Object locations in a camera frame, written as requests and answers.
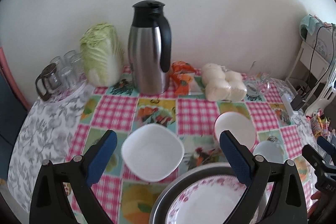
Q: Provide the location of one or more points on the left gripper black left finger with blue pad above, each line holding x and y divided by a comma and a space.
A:
49, 202

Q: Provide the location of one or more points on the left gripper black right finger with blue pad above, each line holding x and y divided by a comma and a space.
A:
286, 202

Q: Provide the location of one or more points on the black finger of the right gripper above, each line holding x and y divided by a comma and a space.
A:
323, 211

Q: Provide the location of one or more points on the floral pink rimmed plate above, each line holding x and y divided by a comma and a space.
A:
209, 200

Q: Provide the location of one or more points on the white bowl red rim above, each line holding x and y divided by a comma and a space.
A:
240, 126

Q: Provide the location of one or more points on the colourful candy packs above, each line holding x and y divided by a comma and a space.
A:
320, 125

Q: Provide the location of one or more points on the small white bowl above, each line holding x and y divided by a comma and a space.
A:
270, 151

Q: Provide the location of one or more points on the black power adapter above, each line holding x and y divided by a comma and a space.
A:
297, 102

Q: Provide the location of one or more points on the white plastic chair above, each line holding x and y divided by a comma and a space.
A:
324, 99

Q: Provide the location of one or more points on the white small box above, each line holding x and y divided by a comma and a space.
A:
286, 99

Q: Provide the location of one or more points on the white shelf unit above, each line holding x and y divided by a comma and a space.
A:
316, 54

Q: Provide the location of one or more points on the clear glass mug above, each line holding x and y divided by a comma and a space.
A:
257, 80

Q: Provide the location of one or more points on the round metal tray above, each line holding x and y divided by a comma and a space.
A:
162, 204

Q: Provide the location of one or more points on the white square bowl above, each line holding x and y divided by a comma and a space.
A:
152, 152

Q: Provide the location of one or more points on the white round tray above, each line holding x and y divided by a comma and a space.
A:
69, 92

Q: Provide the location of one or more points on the bag of white buns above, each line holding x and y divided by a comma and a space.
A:
222, 84

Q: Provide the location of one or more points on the checked fruit tablecloth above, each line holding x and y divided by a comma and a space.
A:
60, 130

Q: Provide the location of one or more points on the upturned drinking glass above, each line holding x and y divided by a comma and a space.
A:
59, 64
74, 60

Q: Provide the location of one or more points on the napa cabbage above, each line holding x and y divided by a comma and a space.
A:
102, 54

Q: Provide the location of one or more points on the orange snack packet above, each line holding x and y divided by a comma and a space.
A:
183, 77

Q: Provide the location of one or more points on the steel thermos jug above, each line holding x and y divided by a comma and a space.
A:
149, 48

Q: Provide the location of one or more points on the glass teapot black handle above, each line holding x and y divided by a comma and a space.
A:
50, 81

